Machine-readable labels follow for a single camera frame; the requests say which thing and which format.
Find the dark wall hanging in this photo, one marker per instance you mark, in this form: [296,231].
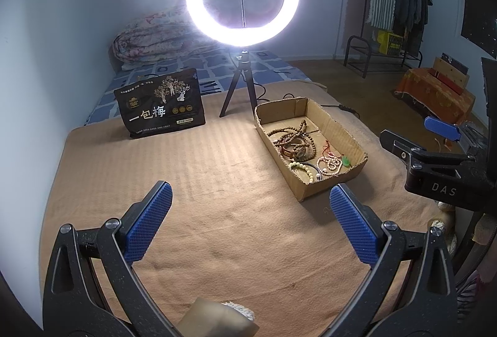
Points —
[479,19]

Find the black clothes rack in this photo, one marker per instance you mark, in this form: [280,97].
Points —
[355,46]

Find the green pendant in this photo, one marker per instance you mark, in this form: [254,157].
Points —
[346,161]

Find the folded floral quilt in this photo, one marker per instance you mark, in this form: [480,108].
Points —
[155,38]

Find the striped cloth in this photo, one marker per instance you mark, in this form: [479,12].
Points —
[470,298]

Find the beige cloth bundle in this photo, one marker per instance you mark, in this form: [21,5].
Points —
[209,317]

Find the orange cloth covered table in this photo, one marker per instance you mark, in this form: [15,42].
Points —
[435,92]

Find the yellow crate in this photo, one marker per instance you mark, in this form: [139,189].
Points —
[390,42]

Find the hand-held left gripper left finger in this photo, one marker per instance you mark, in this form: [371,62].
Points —
[149,220]

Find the white fluffy item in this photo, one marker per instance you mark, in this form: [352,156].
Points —
[442,236]

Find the blue bangle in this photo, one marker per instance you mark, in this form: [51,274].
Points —
[317,168]

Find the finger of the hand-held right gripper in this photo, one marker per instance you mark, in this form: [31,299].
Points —
[427,158]
[442,126]

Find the dark hanging clothes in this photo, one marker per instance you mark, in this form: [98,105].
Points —
[411,3]

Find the white knit cloth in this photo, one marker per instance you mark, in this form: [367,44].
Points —
[238,309]

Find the small cardboard box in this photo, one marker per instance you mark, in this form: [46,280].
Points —
[450,69]

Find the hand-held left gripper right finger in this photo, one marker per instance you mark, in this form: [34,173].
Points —
[355,224]

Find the black snack bag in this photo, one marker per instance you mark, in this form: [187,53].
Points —
[155,116]

